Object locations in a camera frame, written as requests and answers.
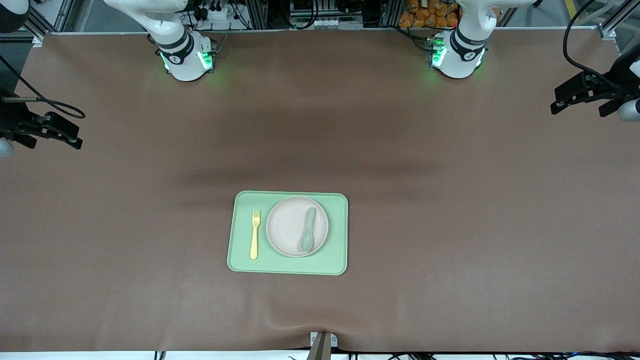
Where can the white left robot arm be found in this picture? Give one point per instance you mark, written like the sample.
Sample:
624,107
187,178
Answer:
462,55

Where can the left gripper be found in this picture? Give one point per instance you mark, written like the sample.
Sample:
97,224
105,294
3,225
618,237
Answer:
613,83

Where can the aluminium frame post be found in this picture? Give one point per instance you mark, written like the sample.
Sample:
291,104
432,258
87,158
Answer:
257,15

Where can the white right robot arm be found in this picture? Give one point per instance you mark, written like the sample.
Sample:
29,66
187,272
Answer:
185,65

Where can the white terminal block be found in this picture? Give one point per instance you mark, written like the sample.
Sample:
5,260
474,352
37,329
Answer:
327,23

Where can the pile of orange objects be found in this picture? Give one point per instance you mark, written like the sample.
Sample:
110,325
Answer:
425,17

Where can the yellow plastic fork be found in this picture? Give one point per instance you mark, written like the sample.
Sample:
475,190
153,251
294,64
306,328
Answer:
255,245

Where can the brown table mat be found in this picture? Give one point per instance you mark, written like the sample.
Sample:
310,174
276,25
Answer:
450,225

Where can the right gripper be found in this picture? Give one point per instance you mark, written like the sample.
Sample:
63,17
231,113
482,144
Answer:
11,118

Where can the light green rectangular tray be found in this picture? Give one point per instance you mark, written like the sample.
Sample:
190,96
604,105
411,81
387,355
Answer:
335,260

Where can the green plastic spoon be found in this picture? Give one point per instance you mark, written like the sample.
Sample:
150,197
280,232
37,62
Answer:
306,244

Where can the white power strip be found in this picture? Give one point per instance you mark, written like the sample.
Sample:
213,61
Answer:
220,15

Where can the metal table edge clamp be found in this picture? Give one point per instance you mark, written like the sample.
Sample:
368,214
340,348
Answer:
322,347

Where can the beige round plate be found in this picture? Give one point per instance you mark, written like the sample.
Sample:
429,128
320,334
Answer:
285,230

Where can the aluminium frame rail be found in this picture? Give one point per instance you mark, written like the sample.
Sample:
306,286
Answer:
45,20
617,17

